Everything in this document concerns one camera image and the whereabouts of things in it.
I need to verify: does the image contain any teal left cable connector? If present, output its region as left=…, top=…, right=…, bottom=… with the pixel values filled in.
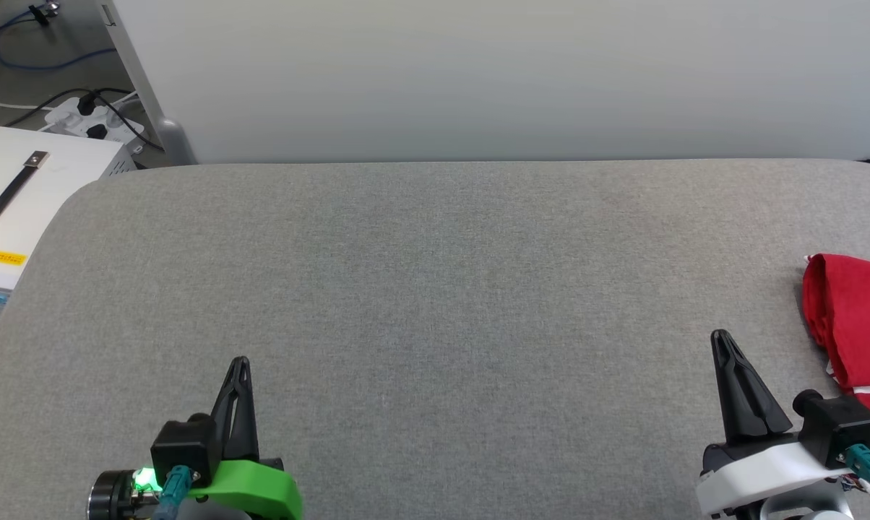
left=152, top=465, right=194, bottom=520

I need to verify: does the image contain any grey metal partition post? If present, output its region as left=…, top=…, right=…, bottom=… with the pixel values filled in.
left=98, top=0, right=199, bottom=166

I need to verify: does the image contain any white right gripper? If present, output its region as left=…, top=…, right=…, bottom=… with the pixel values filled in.
left=694, top=329, right=853, bottom=519

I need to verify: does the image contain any white power strip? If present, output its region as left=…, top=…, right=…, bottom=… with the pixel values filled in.
left=43, top=95, right=147, bottom=147

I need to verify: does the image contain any black cylinder with green light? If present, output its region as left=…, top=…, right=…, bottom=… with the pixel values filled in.
left=87, top=468, right=163, bottom=520

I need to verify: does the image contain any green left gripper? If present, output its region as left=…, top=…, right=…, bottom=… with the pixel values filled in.
left=189, top=355, right=305, bottom=520

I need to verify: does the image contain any white metal equipment box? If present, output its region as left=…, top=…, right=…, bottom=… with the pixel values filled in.
left=0, top=126, right=137, bottom=324

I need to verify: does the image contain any blue floor cable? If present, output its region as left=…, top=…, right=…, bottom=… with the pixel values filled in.
left=0, top=6, right=119, bottom=74

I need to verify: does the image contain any red and white garment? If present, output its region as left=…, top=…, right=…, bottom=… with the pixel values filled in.
left=801, top=252, right=870, bottom=420

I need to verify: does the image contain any black strap handle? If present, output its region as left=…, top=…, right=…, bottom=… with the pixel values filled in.
left=0, top=149, right=51, bottom=240

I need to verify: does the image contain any black power cable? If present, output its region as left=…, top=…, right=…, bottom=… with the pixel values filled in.
left=0, top=86, right=166, bottom=154

